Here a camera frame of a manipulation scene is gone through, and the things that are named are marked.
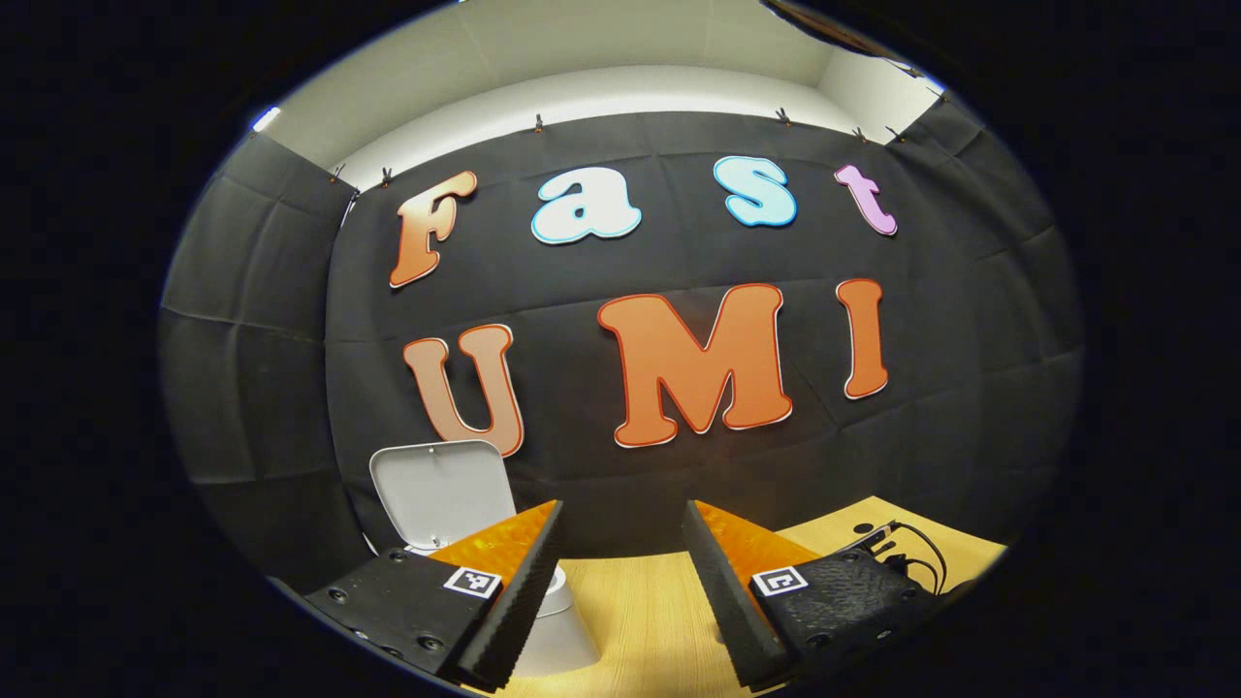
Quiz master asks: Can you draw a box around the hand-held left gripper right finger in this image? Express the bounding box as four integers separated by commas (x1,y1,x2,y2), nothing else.
682,499,941,691

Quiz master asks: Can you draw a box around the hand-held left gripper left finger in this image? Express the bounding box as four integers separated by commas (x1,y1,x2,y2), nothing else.
302,499,565,691

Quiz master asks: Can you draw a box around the white desktop garbage bin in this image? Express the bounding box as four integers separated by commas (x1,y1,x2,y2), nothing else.
364,439,602,680

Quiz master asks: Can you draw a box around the wooden desktop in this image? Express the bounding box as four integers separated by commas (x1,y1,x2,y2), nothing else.
465,496,1009,698

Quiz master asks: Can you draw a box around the black backdrop cloth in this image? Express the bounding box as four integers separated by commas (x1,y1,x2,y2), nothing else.
160,92,1085,597

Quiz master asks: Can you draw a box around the black cable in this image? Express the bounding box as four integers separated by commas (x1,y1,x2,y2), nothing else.
839,521,949,594

